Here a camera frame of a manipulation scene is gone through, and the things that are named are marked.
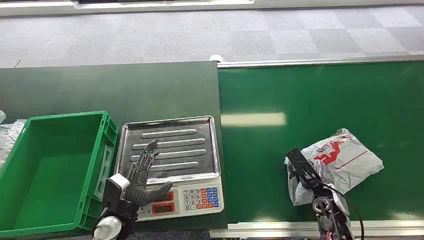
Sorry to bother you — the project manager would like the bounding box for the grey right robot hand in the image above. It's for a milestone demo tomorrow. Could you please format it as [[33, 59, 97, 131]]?
[[286, 163, 332, 200]]

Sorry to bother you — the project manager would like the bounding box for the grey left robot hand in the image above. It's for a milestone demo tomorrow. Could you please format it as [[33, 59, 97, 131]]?
[[124, 139, 174, 208]]

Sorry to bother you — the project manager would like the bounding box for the grey red-printed courier package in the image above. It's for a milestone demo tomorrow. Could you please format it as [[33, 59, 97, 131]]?
[[284, 128, 385, 207]]

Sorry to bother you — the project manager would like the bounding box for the green conveyor belt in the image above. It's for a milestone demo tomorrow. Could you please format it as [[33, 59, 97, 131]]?
[[217, 61, 424, 223]]

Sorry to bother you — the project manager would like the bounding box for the electronic scale with steel tray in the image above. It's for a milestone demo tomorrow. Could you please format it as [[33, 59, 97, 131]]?
[[112, 115, 225, 223]]

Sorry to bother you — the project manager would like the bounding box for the green plastic crate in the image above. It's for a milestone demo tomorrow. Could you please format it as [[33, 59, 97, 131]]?
[[0, 110, 119, 239]]

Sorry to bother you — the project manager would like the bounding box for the white crumpled plastic bag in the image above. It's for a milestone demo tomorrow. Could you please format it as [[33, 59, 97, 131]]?
[[0, 119, 27, 167]]

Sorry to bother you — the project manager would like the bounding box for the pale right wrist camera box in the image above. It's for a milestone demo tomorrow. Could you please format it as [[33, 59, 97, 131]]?
[[285, 148, 323, 190]]

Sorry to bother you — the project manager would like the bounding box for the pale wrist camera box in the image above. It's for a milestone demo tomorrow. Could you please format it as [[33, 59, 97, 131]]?
[[102, 173, 131, 213], [285, 148, 323, 190]]

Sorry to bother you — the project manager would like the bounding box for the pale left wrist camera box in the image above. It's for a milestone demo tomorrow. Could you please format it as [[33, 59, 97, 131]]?
[[102, 173, 131, 213]]

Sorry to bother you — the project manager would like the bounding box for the silver conveyor side rail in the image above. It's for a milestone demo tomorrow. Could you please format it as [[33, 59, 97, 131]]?
[[217, 54, 424, 69], [209, 219, 424, 240]]

